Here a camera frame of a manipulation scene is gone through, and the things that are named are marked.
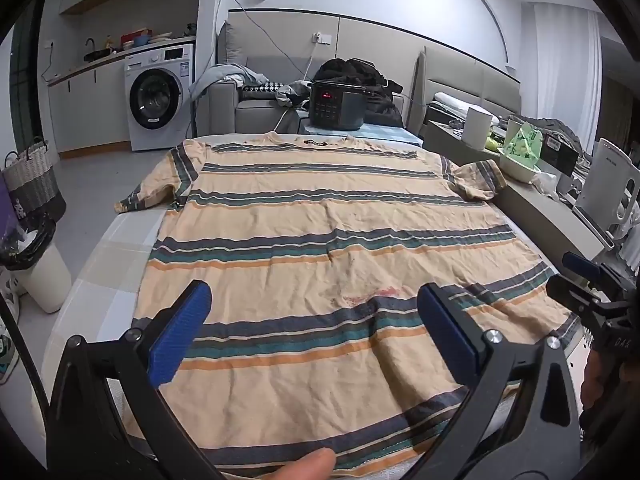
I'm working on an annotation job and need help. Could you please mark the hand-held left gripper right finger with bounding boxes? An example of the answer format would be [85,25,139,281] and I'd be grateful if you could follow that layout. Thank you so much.
[416,282,583,480]

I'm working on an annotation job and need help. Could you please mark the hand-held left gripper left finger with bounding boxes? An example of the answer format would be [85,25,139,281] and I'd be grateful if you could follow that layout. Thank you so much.
[47,280,223,480]

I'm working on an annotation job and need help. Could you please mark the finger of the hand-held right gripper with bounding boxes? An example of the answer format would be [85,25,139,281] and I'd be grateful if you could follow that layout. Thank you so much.
[545,275,617,322]
[561,251,617,287]

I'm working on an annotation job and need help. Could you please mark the striped beige t-shirt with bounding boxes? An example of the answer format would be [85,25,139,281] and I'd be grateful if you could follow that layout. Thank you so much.
[115,131,583,478]

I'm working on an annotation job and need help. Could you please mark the grey clothes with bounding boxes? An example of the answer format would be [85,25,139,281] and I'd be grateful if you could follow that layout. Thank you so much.
[189,63,273,103]

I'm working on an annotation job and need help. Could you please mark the person's right hand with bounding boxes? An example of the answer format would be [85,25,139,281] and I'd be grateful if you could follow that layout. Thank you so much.
[580,352,606,413]

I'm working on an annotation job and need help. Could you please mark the person's left hand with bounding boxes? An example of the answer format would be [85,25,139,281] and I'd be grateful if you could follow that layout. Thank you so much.
[259,447,337,480]

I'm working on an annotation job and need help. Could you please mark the grey cabinet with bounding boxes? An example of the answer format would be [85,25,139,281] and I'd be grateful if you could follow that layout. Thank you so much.
[422,120,618,271]

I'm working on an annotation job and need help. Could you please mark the white plastic stand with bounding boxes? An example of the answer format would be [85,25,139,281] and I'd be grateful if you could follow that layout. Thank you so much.
[572,138,640,251]

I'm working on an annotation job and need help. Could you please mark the beige checked tablecloth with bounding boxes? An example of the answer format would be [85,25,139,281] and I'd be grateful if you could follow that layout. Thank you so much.
[40,132,586,480]

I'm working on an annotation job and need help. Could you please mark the white bowl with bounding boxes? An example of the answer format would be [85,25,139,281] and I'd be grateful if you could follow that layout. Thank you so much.
[499,152,541,184]

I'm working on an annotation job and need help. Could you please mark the black box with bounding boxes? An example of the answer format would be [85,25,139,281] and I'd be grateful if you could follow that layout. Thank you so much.
[537,132,581,173]

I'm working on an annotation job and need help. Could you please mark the grey blanket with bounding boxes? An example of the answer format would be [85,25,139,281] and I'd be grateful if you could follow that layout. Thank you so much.
[525,117,596,156]

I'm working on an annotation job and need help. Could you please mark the green plastic bag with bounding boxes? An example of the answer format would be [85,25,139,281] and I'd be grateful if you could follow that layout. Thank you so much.
[505,122,543,166]

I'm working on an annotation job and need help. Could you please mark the white trash bin, black bag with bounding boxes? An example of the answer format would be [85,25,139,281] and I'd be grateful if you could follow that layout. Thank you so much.
[0,212,72,315]

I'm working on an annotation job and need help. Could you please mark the white cylinder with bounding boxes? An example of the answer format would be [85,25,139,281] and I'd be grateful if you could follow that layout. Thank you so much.
[461,105,493,150]

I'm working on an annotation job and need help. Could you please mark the white sneaker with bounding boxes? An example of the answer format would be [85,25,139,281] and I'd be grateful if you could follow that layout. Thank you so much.
[0,322,21,386]

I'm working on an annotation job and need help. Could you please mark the white curtain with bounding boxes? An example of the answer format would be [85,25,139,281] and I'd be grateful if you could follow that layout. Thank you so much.
[532,2,601,151]

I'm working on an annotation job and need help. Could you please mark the bed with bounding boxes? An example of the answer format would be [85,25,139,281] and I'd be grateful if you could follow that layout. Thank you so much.
[427,91,501,126]

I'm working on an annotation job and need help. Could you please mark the teal checked cloth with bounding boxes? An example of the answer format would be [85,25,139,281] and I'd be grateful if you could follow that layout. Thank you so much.
[290,110,423,148]

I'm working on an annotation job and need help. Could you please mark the woven basket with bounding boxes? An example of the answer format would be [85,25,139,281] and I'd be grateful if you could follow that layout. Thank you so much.
[2,137,67,223]

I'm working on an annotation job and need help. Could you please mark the purple bag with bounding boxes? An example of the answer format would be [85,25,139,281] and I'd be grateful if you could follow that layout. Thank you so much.
[0,175,21,241]

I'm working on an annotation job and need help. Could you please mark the grey padded headboard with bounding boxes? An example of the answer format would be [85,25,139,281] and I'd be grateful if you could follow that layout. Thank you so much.
[417,46,521,126]

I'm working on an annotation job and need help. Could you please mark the grey sofa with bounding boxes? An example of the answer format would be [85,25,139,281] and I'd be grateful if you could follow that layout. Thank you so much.
[195,20,311,137]

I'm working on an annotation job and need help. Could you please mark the white washing machine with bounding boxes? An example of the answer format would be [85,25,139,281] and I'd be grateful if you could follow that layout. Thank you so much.
[124,43,196,152]

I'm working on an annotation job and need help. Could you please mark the black rice cooker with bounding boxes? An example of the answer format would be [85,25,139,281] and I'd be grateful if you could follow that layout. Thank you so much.
[308,80,366,131]

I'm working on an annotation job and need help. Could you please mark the kitchen counter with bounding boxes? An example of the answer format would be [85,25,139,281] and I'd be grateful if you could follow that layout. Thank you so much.
[47,35,197,158]

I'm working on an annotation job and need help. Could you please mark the houndstooth pillow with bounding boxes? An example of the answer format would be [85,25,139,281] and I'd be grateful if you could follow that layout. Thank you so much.
[241,81,288,96]

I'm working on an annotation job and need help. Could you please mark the grey and white garment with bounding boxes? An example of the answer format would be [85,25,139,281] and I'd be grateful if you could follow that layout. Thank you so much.
[274,81,313,108]

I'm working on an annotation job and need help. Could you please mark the black puffer jacket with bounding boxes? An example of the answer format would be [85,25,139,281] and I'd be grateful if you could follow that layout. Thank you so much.
[317,58,405,128]

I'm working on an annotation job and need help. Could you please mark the thin blue cable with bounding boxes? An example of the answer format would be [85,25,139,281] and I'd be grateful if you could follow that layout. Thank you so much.
[216,0,321,86]

